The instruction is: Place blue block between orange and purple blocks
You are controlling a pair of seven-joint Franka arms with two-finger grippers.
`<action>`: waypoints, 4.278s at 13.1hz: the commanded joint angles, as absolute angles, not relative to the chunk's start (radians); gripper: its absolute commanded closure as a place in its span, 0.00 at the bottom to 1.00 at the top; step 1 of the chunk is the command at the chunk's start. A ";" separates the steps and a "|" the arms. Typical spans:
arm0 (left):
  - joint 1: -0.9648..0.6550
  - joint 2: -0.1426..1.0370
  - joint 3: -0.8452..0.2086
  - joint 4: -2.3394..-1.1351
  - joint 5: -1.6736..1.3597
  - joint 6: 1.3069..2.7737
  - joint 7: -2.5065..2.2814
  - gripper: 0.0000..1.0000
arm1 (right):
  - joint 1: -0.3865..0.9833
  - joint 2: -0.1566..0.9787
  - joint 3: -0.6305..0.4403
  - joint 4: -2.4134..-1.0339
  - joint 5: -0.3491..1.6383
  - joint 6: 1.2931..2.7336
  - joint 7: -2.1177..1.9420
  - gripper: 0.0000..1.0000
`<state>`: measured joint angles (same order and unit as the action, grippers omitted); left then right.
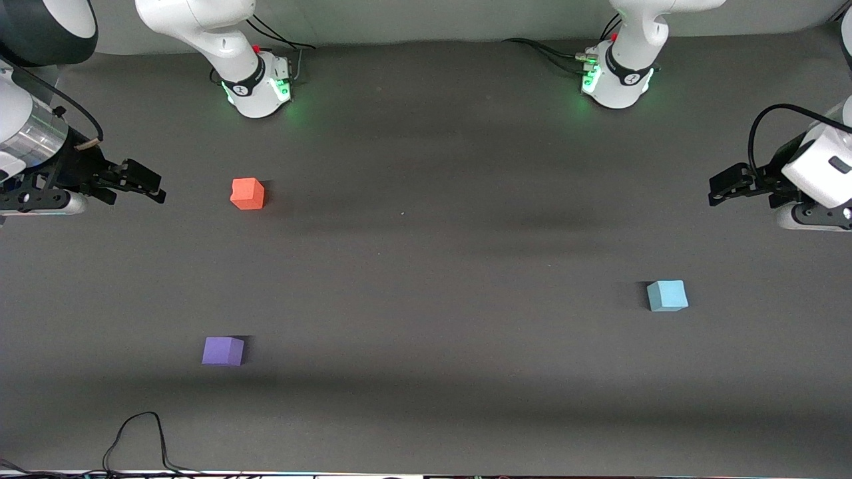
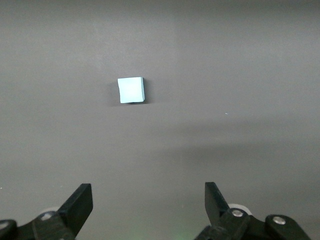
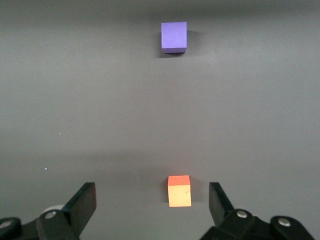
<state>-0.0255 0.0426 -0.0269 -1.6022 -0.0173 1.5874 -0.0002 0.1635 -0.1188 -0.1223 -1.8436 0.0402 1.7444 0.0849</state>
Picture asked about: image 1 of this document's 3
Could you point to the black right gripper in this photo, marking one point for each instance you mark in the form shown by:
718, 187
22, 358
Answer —
74, 166

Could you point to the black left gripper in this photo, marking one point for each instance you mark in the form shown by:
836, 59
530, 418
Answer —
767, 176

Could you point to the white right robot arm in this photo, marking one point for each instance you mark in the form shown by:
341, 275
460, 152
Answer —
246, 80

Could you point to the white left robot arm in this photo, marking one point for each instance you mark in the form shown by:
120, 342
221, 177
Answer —
626, 80

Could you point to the orange cube block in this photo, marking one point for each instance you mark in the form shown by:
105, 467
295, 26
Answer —
247, 193

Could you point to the light blue cube block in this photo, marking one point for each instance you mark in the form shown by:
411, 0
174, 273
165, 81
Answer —
667, 296

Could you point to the purple cube block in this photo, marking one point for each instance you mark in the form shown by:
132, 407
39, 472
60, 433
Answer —
223, 351

